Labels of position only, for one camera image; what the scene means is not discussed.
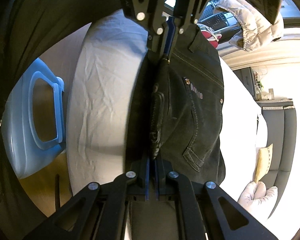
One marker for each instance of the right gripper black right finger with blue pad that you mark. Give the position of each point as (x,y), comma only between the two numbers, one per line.
(204,211)

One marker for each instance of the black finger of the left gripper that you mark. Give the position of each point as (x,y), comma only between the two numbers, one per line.
(172,30)
(148,14)

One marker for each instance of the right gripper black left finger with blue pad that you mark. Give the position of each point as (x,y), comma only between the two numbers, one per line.
(98,211)

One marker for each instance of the black denim pants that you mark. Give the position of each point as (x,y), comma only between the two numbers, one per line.
(176,110)

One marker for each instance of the black perforated basket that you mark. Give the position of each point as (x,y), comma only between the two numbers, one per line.
(215,21)

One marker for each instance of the white pillow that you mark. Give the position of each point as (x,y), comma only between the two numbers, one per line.
(256,196)

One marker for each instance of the beige puffer jacket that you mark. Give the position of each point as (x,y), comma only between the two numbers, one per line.
(256,31)

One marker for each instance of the white bed sheet mattress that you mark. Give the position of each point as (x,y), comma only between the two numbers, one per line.
(111,56)

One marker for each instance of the yellow cushion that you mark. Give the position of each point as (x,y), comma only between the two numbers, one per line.
(263,164)

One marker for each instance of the dark nightstand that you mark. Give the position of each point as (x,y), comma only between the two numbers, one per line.
(251,81)

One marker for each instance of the blue plastic storage bin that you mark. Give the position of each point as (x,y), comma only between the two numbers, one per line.
(26,152)

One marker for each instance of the clutter on nightstand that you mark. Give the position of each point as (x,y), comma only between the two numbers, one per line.
(263,89)

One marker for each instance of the dark grey padded headboard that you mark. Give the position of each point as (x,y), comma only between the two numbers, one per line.
(282,124)

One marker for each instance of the red bag with white rope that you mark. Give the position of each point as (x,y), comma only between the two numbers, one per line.
(210,35)

